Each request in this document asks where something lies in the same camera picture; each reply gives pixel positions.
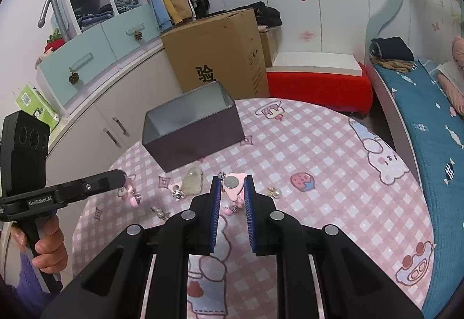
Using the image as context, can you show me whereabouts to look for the white curved cabinet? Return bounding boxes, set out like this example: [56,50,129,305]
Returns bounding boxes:
[45,38,186,162]

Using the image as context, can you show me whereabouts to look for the large cardboard box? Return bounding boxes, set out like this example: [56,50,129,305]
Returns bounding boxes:
[160,8,271,101]

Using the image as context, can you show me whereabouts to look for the pale green jade pendant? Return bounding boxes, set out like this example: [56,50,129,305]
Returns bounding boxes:
[182,167,204,195]

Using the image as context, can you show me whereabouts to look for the folded dark and tan clothes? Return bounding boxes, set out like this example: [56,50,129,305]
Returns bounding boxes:
[369,37,418,72]

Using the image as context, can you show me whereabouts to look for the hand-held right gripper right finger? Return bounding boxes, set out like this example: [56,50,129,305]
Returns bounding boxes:
[244,176,425,319]

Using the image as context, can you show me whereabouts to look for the pink checkered cartoon tablecloth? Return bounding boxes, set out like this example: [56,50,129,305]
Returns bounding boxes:
[72,97,436,319]

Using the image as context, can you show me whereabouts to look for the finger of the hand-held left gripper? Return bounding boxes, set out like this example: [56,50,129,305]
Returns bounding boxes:
[54,169,127,201]

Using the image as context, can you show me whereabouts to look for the person's left hand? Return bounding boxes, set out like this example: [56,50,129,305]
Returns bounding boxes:
[10,211,69,275]

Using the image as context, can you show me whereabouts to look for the pink blanket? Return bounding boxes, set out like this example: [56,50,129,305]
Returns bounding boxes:
[436,34,464,117]

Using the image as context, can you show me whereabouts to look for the green box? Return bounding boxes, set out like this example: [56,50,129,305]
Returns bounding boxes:
[14,83,61,132]

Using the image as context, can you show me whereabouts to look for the person's left forearm purple sleeve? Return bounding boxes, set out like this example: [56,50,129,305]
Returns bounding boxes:
[0,252,49,319]

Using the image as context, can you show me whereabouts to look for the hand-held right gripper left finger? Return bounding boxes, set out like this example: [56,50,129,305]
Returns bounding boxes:
[41,176,223,319]

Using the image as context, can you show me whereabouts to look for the red cushioned bench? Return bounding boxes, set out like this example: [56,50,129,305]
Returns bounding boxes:
[266,65,374,116]

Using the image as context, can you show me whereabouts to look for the pink bow keychain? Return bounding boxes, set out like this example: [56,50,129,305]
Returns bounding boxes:
[119,184,143,208]

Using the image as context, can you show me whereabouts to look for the teal patterned bed sheet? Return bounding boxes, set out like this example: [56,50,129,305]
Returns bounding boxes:
[373,57,464,319]

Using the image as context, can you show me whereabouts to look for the small cardboard box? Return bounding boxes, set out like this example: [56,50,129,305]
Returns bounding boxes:
[259,29,280,68]

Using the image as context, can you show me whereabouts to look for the pink round keychain charm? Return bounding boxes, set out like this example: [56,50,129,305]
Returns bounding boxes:
[217,172,249,204]

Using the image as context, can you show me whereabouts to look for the folded blue jeans stack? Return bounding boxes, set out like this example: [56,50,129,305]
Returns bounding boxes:
[74,4,115,32]

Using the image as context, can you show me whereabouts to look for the grey storage box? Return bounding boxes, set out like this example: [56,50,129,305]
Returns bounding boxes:
[142,81,247,173]

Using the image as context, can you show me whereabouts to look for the teal drawer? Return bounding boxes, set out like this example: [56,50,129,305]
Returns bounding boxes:
[101,3,162,63]
[36,31,119,107]

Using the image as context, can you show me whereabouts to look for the white board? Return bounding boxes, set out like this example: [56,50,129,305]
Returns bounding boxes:
[271,52,363,76]

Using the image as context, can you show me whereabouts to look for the black clothes pile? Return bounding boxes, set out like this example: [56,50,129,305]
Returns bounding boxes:
[250,1,284,28]

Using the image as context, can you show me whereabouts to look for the folded grey-blue clothes stack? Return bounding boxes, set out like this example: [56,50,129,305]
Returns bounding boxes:
[112,0,140,13]

